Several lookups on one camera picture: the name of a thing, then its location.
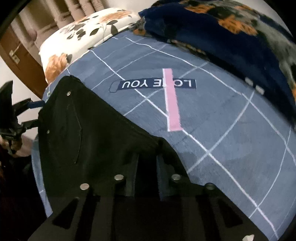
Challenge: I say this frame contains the black pants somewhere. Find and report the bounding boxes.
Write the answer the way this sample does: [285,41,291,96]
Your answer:
[38,76,188,214]

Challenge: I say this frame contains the person's left hand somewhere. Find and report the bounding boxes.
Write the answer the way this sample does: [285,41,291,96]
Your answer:
[1,137,23,159]

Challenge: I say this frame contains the brown wooden door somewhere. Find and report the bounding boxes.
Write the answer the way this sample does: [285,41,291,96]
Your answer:
[1,27,48,98]

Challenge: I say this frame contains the floral white pillow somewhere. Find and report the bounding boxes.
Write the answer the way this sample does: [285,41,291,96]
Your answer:
[39,8,140,84]

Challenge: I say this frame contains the beige striped curtain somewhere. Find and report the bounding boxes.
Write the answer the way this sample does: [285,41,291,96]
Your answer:
[11,0,105,64]

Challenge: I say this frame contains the blue grid bed sheet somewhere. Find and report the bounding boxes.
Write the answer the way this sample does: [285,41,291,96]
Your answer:
[33,32,295,240]

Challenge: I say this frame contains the navy dog print blanket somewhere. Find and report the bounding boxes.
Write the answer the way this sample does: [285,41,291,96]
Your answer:
[132,1,295,123]

